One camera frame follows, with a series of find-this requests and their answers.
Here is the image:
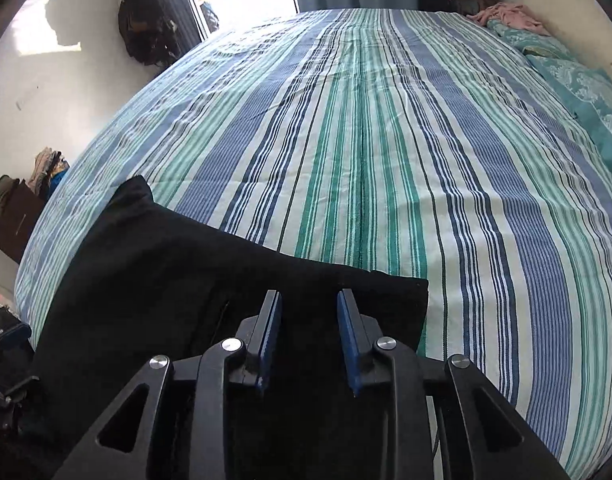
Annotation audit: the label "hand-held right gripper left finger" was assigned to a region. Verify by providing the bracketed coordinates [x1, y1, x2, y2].
[51, 289, 283, 480]

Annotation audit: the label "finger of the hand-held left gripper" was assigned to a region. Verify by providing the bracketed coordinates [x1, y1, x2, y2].
[0, 375, 39, 413]
[0, 306, 33, 358]

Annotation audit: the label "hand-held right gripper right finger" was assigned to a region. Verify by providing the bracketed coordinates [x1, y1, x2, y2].
[336, 287, 572, 480]

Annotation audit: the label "black pants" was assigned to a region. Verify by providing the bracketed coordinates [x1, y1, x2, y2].
[16, 175, 429, 480]

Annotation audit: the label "brown bag on floor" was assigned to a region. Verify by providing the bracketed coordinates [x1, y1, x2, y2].
[0, 180, 49, 265]

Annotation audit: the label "olive cloth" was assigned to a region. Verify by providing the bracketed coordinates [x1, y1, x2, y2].
[0, 175, 19, 233]

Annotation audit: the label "stack of folded clothes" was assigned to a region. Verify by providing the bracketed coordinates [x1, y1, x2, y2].
[26, 147, 71, 201]

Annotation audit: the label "striped bed sheet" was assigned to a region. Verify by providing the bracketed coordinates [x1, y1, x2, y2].
[13, 7, 612, 480]

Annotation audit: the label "dark hanging bag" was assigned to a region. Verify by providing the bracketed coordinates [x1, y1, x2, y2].
[113, 0, 207, 68]

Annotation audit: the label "large teal patterned pillow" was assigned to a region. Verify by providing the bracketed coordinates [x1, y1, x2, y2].
[526, 55, 612, 181]

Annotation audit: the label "small teal patterned pillow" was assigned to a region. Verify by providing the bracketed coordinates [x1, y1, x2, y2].
[486, 19, 572, 58]

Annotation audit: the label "pink cloth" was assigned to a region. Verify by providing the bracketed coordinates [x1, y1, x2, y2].
[468, 2, 552, 37]

